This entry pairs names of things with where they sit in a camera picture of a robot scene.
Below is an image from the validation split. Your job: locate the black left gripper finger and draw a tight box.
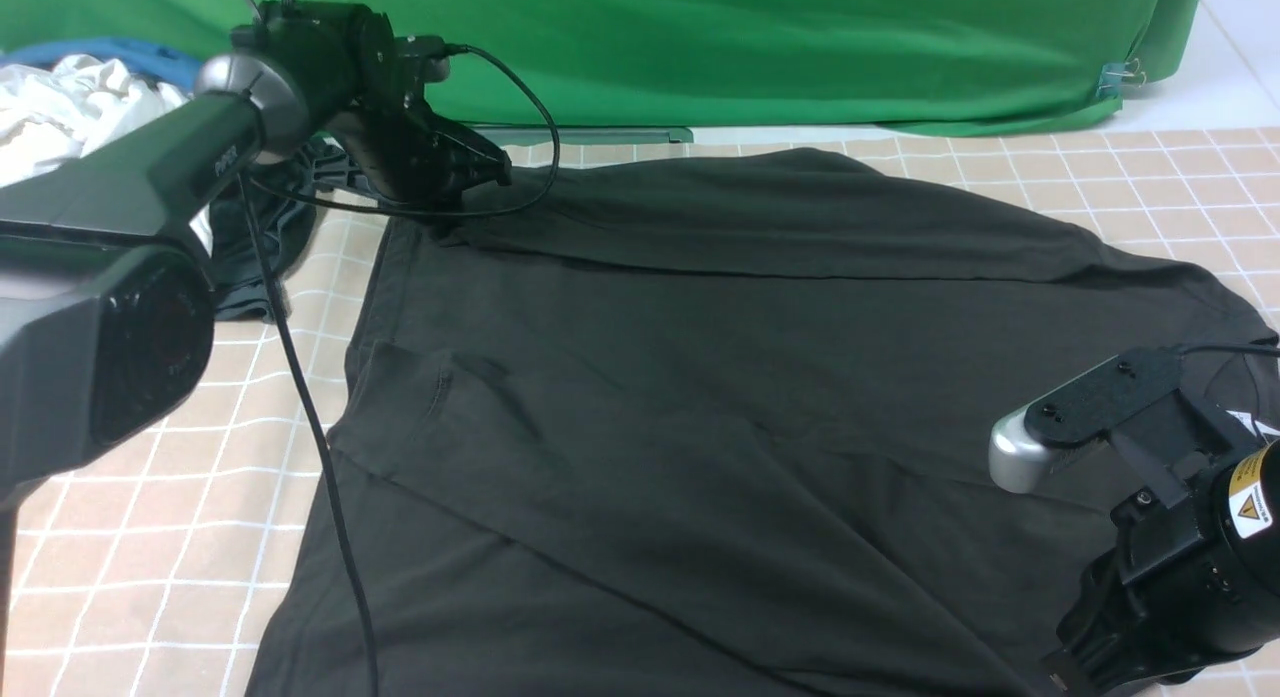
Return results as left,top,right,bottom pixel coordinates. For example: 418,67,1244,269
430,121,512,210

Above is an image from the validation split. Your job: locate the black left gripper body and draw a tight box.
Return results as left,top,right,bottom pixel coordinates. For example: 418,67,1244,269
232,1,466,211

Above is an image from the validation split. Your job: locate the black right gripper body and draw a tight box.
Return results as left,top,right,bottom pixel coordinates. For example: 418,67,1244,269
1042,442,1279,696

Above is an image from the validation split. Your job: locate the dark gray long-sleeved shirt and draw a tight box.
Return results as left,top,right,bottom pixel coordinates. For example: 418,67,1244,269
244,147,1280,697

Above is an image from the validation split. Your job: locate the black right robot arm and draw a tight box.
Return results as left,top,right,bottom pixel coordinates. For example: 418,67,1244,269
1042,445,1279,696

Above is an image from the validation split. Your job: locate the green metal base bar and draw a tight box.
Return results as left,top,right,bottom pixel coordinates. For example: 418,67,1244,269
474,127,695,147

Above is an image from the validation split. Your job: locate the dark teal crumpled garment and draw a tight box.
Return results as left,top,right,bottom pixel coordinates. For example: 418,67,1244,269
209,137,344,324

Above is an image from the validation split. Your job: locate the green backdrop cloth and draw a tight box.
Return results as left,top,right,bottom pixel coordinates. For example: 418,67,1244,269
3,0,1199,137

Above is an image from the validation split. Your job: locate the blue crumpled garment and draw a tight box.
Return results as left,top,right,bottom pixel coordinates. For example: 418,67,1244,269
1,37,204,92

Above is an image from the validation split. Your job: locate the white crumpled garment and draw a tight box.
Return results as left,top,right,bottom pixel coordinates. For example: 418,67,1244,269
1,54,189,187

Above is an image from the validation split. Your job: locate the beige checkered tablecloth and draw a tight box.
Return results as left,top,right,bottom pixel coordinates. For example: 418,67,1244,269
3,127,1277,696

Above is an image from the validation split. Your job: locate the metal binder clip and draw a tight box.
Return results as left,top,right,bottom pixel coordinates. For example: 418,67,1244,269
1094,58,1148,100

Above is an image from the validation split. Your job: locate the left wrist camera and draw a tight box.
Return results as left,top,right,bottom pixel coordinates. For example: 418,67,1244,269
396,35,452,86

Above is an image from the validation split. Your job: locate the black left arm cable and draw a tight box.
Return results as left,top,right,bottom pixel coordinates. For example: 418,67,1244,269
236,0,562,697

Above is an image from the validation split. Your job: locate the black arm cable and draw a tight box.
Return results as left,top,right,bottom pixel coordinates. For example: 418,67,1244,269
1175,339,1280,363
236,0,562,697

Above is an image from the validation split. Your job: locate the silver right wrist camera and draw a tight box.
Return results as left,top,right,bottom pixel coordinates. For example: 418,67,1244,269
989,349,1261,495

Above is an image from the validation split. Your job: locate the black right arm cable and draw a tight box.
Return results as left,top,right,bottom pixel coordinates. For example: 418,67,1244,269
1175,339,1280,363

